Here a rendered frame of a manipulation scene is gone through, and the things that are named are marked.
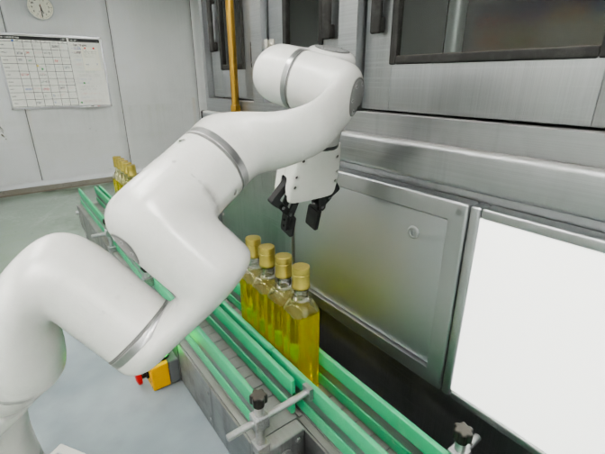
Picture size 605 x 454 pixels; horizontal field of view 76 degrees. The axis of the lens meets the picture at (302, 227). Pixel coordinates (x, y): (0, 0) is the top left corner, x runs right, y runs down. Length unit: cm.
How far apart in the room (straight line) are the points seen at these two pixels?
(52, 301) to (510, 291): 55
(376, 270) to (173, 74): 625
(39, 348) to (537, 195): 59
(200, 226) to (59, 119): 612
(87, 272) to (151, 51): 637
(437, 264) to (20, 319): 55
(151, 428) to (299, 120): 81
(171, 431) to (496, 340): 72
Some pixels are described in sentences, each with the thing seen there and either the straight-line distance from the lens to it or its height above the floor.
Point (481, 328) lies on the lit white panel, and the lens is 67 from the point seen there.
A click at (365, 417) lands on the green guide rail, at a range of 81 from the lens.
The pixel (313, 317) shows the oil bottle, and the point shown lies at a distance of 77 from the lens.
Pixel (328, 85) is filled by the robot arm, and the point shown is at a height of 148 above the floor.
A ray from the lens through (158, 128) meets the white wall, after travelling 677.
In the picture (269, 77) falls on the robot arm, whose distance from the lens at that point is 52.
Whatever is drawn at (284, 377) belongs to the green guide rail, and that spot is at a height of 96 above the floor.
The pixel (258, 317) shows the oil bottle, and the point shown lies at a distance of 88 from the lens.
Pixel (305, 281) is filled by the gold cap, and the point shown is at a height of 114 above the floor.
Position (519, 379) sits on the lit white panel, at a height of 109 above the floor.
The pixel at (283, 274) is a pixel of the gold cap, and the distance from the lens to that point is 77.
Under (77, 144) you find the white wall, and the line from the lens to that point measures 653.
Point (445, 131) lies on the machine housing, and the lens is 65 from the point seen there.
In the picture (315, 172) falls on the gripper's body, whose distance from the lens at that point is 62.
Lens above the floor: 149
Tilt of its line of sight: 21 degrees down
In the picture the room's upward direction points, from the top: straight up
